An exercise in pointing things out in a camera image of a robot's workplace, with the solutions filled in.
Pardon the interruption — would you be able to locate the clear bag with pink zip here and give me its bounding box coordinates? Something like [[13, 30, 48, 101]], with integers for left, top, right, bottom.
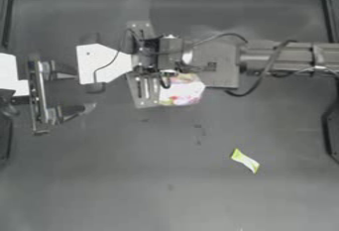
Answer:
[[157, 72, 207, 107]]

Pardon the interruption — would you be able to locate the green and white candy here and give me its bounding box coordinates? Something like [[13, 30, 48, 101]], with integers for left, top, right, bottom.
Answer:
[[231, 148, 260, 174]]

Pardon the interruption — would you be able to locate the thin black camera cable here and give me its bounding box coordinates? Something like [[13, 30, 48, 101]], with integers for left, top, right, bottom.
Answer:
[[91, 29, 136, 84]]

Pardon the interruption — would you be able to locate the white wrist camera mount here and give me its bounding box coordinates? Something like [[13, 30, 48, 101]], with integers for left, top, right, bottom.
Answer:
[[0, 53, 30, 97], [76, 43, 135, 86]]

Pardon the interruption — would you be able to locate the black arching arm cable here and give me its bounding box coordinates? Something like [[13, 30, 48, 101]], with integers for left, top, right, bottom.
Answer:
[[184, 32, 249, 51]]

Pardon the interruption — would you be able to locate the black looping arm cable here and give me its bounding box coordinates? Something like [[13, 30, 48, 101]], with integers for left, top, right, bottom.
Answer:
[[224, 39, 299, 98]]

